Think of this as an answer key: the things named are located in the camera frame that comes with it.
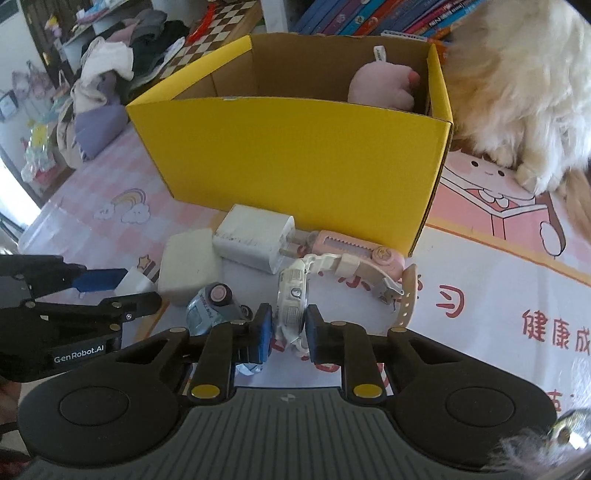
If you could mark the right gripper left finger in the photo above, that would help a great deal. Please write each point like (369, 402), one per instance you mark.
(216, 353)

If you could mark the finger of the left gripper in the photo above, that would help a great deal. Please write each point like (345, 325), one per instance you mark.
(33, 314)
(48, 274)

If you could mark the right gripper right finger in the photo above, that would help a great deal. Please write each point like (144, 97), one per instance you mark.
(347, 345)

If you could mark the white digital wrist watch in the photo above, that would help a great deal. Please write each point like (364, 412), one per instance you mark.
(292, 295)

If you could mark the white foam block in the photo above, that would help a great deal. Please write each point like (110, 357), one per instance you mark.
(188, 264)

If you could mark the white power adapter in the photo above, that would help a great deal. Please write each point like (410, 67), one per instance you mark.
(259, 239)

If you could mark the pink utility knife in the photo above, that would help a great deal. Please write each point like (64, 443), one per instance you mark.
(386, 258)

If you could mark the pile of clothes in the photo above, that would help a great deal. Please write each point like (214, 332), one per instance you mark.
(113, 65)

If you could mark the pink checkered table mat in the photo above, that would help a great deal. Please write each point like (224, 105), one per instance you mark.
(502, 275)

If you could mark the yellow cardboard box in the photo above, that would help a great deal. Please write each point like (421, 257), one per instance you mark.
(265, 121)

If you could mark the pink plush toy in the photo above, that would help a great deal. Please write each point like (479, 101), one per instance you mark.
(383, 84)

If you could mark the red ribbon on chessboard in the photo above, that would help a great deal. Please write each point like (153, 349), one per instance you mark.
(203, 26)

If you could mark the wooden chess board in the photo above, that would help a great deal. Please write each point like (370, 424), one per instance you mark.
(231, 21)

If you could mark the fluffy cream orange cat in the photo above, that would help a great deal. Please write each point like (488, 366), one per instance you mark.
(518, 79)

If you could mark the row of books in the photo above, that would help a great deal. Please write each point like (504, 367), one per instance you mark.
(429, 19)

